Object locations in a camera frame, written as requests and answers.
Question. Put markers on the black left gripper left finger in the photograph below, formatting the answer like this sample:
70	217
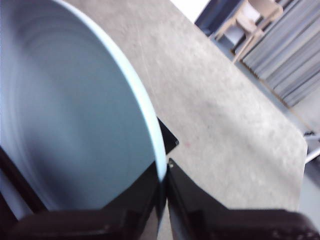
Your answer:
87	225

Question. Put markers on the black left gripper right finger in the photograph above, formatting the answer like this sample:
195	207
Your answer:
237	225

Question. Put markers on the blue round plate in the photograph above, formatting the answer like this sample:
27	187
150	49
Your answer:
75	105

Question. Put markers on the black plate rack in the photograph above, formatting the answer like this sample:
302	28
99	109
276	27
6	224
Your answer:
170	140

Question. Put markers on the grey corrugated panel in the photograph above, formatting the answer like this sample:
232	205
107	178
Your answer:
287	57

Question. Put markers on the beige stool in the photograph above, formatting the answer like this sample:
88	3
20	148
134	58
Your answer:
250	22

